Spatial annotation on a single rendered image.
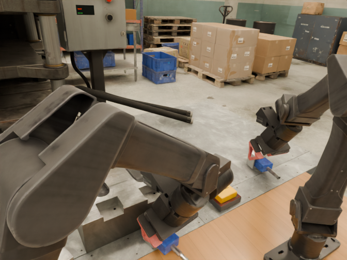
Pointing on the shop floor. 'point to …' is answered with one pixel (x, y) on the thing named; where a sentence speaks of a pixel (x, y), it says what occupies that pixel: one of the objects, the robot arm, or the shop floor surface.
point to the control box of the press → (92, 33)
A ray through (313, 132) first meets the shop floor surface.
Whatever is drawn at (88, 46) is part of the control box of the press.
